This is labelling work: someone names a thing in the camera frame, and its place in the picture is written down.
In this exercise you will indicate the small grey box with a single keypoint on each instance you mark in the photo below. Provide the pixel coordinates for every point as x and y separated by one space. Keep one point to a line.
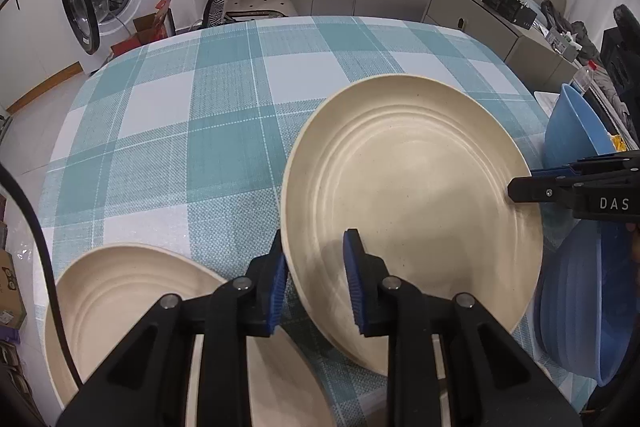
562 42

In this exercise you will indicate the red cardboard box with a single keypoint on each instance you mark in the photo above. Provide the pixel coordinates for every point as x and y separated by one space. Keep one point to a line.
150 27

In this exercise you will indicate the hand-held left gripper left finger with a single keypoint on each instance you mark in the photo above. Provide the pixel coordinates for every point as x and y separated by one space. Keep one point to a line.
277 287

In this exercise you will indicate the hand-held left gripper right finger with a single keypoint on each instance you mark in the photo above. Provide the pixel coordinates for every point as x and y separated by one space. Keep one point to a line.
352 287

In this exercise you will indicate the blue bowl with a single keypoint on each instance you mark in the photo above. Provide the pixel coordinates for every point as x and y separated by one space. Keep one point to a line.
575 132
585 307

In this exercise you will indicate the black box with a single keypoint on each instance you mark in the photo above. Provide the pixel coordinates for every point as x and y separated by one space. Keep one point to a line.
510 7

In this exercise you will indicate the grey drawer cabinet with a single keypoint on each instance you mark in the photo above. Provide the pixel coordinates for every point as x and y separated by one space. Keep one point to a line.
475 27

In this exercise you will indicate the grey jacket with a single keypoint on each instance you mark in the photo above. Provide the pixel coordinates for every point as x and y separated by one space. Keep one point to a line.
575 37

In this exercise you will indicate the cream ribbed plate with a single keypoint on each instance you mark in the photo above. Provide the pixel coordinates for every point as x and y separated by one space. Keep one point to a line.
125 287
415 187

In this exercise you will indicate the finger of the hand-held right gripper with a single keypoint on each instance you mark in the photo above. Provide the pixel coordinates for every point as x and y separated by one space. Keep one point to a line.
550 171
535 191

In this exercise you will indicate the white kitchen cabinets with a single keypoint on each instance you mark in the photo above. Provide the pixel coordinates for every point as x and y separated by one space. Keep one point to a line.
30 37

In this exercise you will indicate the small cardboard box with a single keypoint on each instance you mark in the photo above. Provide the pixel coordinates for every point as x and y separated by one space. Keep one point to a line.
10 287

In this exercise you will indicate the clear water bottle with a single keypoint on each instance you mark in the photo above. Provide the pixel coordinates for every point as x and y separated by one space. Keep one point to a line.
585 77

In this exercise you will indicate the white side table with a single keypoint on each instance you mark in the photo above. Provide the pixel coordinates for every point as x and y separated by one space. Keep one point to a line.
542 99

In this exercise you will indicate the teal checked tablecloth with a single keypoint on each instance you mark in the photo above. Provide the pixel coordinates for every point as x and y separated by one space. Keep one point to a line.
200 132

